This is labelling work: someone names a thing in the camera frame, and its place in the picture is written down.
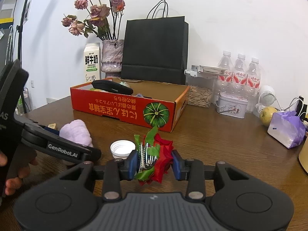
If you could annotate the person's left hand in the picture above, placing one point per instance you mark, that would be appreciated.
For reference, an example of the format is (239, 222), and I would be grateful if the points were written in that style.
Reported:
(18, 169)

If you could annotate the right clear water bottle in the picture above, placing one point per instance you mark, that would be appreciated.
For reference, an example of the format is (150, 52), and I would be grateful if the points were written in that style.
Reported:
(253, 83)

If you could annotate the clear water bottle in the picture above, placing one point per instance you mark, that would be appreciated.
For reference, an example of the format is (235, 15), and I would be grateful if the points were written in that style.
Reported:
(239, 76)
(222, 82)
(253, 83)

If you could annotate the purple textured vase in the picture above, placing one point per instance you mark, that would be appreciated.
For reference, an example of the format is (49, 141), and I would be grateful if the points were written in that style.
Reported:
(112, 57)

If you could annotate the dried pink rose bouquet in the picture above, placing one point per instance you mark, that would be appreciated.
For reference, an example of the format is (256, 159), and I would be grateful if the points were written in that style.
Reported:
(103, 19)

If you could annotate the black phone charger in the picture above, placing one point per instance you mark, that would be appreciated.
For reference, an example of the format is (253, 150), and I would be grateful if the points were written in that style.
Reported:
(300, 109)

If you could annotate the white plastic lid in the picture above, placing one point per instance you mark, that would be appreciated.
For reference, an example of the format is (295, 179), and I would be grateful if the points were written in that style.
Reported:
(121, 149)

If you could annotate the left clear water bottle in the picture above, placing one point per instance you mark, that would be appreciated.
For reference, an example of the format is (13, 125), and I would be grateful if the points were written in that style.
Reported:
(222, 82)

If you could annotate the middle clear water bottle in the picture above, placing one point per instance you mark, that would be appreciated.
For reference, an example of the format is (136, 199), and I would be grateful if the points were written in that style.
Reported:
(239, 76)

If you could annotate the black paper shopping bag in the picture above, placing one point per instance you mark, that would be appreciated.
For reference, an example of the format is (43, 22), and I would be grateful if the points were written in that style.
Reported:
(156, 49)

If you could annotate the clear seed storage container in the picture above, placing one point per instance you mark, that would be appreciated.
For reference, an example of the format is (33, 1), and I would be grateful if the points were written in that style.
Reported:
(201, 82)

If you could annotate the lavender fluffy plush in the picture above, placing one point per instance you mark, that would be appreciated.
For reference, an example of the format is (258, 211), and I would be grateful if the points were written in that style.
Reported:
(77, 132)

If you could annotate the small white desk fan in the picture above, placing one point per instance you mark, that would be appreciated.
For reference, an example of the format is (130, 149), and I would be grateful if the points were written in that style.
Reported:
(266, 97)

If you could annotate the white floral tin box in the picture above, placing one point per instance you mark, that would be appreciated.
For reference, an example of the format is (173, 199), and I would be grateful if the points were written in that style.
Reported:
(231, 105)

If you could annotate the red rose hair clip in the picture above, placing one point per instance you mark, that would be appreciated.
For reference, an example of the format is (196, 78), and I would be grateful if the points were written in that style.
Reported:
(154, 157)

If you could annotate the white green milk carton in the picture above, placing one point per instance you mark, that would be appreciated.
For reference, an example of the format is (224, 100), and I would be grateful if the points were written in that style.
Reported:
(92, 61)

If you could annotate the purple tissue pack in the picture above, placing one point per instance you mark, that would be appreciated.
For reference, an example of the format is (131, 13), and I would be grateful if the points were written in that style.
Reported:
(287, 128)

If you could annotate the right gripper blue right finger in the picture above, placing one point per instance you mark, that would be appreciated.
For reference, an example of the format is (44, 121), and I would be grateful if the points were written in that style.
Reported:
(177, 165)

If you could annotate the yellow green apple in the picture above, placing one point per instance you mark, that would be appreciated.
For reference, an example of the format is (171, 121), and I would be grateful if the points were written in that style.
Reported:
(266, 115)

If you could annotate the dark navy zip pouch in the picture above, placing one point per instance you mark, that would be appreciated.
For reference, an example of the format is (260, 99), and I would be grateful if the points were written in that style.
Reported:
(112, 87)

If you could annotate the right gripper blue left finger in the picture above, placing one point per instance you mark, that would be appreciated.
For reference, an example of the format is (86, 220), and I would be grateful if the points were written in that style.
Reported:
(130, 165)

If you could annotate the orange cardboard pumpkin box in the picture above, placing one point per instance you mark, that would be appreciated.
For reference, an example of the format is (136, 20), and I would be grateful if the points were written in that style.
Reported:
(165, 107)

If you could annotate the black tripod stand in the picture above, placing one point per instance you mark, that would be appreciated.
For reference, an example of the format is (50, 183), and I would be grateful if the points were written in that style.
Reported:
(19, 20)

